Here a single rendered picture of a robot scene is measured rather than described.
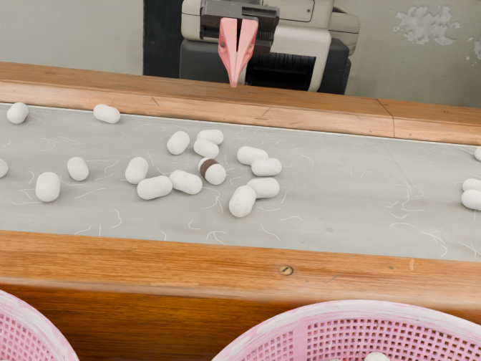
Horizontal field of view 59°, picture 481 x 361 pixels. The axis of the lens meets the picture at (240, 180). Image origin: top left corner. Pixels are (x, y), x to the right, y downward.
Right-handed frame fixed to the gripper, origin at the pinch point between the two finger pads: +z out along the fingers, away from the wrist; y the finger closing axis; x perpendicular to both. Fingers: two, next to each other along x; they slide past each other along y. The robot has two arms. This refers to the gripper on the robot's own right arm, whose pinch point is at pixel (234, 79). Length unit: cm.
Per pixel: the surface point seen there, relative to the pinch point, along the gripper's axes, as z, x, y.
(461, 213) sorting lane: 16.9, -5.2, 24.9
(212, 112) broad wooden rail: 1.1, 7.2, -2.5
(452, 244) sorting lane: 21.2, -8.9, 21.1
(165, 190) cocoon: 17.7, -7.2, -6.1
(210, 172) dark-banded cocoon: 14.9, -5.6, -2.0
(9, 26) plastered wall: -119, 157, -118
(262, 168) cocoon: 13.2, -3.6, 3.6
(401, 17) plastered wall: -139, 136, 96
